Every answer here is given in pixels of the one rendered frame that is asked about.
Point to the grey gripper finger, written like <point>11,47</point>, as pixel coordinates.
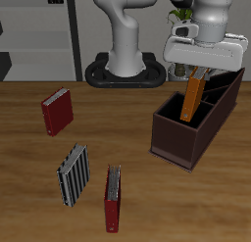
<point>207,74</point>

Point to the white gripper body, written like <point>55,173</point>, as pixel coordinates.
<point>202,53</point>

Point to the orange book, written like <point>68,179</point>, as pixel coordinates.
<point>194,96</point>

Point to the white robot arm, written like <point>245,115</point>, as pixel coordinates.
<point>125,40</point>

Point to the dark brown desk caddy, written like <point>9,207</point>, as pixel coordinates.
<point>183,138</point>

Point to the red book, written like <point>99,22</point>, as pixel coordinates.
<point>112,199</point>
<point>58,111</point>

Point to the black and white striped book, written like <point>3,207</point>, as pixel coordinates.
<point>74,175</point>

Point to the pot plant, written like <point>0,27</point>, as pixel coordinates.
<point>179,40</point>

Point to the grey shelf unit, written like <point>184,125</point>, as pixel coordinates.
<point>37,37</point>

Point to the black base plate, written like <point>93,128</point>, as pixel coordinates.
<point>98,74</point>

